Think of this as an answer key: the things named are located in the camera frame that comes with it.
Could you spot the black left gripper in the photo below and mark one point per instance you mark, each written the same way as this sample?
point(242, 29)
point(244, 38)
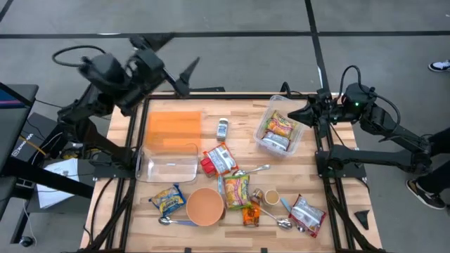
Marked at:
point(147, 66)

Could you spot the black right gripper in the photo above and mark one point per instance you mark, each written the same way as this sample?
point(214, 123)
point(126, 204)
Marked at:
point(327, 107)

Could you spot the silver white noodle packet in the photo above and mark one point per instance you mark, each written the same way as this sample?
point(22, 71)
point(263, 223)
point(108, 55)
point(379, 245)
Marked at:
point(276, 141)

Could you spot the white cap spice shaker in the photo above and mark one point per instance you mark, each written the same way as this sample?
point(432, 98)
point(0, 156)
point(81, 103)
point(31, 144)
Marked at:
point(222, 130)

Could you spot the tan lid seasoning jar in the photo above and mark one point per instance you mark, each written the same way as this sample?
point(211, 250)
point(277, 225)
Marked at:
point(271, 197)

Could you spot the red white ramen packet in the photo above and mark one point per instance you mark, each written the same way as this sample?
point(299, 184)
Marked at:
point(307, 215)

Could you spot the orange white ramen packet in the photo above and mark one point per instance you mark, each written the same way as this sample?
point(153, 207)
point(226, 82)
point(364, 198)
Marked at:
point(221, 159)

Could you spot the green yellow ramen packet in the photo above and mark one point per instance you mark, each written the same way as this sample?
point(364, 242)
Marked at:
point(236, 191)

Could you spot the orange brown snack packet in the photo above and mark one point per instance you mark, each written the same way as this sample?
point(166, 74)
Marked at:
point(251, 216)

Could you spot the blue yellow noodle packet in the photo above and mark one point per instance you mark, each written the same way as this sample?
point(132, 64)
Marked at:
point(168, 201)

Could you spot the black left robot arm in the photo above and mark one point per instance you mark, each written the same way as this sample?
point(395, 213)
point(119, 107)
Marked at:
point(105, 74)

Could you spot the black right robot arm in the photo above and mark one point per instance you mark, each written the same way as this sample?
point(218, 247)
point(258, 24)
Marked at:
point(379, 158)

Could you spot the clear plastic bin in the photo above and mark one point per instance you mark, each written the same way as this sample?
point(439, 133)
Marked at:
point(281, 103)

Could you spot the orange flat mat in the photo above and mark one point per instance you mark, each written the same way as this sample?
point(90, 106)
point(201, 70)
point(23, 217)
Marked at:
point(172, 126)

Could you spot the all metal spoon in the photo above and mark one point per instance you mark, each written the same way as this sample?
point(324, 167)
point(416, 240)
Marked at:
point(240, 172)

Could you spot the glass jar brown seasoning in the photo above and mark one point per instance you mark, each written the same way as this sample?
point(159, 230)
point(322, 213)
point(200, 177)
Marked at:
point(257, 196)

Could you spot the black triangular plastic piece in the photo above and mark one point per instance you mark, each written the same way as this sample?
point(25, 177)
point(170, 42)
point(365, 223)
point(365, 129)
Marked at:
point(363, 216)

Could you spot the clear shallow tray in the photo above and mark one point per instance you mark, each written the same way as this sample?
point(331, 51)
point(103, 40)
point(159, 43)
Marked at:
point(165, 168)

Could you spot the person's leg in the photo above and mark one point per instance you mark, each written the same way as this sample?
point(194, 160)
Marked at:
point(441, 137)
point(437, 179)

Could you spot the person's white black shoe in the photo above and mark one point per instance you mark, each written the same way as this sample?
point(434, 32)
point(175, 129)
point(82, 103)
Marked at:
point(441, 65)

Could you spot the tan wooden bowl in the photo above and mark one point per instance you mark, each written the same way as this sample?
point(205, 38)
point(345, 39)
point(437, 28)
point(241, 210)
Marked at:
point(205, 207)

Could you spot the black electronics box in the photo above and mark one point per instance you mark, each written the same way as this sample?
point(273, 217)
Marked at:
point(31, 137)

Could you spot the black monitor stand beam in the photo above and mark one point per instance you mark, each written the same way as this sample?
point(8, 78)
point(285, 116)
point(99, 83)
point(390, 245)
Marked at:
point(52, 179)

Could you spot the black monitor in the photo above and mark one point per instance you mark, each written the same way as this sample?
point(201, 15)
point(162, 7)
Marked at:
point(14, 119)

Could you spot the white paper sheet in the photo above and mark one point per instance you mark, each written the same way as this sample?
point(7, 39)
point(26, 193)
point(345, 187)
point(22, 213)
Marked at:
point(52, 199)

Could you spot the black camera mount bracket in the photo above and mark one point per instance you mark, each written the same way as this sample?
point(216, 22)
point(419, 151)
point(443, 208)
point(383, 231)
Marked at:
point(211, 89)

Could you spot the black metal table frame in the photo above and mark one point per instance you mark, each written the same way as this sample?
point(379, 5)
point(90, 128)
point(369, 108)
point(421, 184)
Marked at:
point(228, 96)

